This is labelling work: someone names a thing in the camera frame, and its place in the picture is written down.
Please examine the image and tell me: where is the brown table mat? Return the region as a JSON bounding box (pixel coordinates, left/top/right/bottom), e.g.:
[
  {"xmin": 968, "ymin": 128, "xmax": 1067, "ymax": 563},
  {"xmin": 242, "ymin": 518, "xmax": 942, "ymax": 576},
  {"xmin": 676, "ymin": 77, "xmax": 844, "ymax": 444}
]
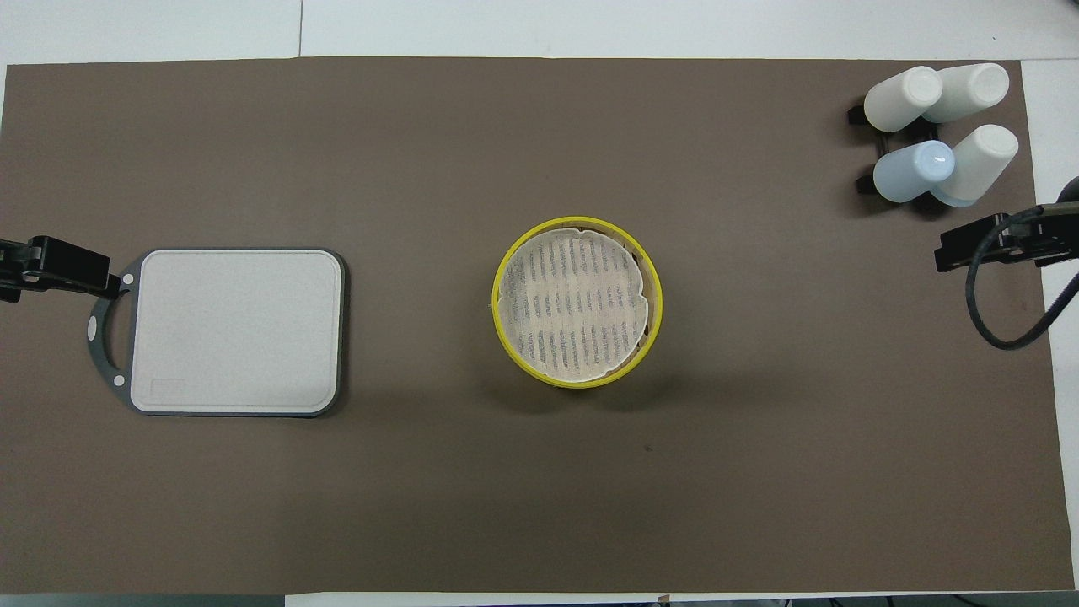
[{"xmin": 0, "ymin": 56, "xmax": 1076, "ymax": 596}]

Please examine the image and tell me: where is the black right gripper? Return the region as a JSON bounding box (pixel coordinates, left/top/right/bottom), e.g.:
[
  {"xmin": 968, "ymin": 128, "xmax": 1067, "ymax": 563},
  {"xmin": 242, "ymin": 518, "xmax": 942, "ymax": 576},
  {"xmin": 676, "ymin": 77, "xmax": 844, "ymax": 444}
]
[{"xmin": 933, "ymin": 211, "xmax": 1051, "ymax": 273}]

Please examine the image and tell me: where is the light blue plastic cup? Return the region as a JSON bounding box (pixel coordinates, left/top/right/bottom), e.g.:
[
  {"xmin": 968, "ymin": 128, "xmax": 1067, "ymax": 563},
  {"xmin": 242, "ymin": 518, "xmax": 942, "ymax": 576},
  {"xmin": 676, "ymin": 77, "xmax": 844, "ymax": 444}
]
[{"xmin": 872, "ymin": 140, "xmax": 957, "ymax": 204}]

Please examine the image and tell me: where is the grey white cutting board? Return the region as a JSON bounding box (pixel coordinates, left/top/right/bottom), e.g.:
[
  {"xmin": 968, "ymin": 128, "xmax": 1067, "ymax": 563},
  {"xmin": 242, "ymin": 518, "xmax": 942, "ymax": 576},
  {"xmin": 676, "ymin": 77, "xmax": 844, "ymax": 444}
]
[{"xmin": 88, "ymin": 247, "xmax": 347, "ymax": 419}]

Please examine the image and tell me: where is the white cup with blue rim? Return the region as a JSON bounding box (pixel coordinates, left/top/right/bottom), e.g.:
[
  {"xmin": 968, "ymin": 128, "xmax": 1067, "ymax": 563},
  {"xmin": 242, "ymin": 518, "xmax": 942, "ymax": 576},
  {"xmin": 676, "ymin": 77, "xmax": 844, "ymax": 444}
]
[{"xmin": 930, "ymin": 124, "xmax": 1020, "ymax": 208}]

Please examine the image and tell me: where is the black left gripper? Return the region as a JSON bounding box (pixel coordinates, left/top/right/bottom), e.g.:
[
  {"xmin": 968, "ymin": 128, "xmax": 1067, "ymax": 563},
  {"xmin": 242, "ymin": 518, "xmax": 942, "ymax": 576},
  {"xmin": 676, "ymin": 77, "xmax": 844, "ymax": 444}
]
[{"xmin": 0, "ymin": 235, "xmax": 121, "ymax": 303}]

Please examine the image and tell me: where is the black cup rack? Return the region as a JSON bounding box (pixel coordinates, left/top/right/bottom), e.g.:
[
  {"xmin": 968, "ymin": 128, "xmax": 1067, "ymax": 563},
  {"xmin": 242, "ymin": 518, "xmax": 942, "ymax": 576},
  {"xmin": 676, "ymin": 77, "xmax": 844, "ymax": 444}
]
[{"xmin": 847, "ymin": 96, "xmax": 947, "ymax": 197}]

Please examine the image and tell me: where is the yellow round steamer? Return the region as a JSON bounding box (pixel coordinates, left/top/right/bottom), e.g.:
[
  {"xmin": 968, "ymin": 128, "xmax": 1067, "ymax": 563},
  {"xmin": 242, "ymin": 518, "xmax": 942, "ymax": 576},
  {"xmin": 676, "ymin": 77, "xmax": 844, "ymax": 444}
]
[{"xmin": 491, "ymin": 217, "xmax": 665, "ymax": 389}]

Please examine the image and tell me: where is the white steamer liner cloth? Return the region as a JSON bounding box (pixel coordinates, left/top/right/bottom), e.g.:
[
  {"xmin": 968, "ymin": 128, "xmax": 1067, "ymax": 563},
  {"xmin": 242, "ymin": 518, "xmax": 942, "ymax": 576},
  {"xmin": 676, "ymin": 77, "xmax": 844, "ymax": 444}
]
[{"xmin": 496, "ymin": 226, "xmax": 652, "ymax": 379}]

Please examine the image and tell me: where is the white plastic cup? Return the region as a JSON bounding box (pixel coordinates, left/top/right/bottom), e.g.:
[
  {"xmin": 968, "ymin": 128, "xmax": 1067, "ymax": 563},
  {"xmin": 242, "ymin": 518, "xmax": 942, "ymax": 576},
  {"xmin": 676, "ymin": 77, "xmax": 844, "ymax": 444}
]
[
  {"xmin": 863, "ymin": 67, "xmax": 944, "ymax": 133},
  {"xmin": 922, "ymin": 63, "xmax": 1011, "ymax": 125}
]

